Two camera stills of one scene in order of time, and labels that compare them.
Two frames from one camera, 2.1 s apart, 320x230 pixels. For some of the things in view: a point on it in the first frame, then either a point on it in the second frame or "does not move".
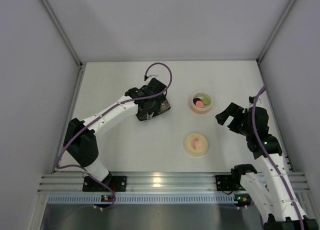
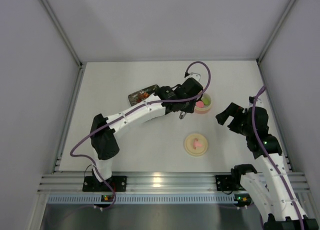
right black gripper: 235,117 does not move
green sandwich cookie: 206,100 does not move
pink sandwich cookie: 199,104 does not move
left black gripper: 155,109 -> 184,108
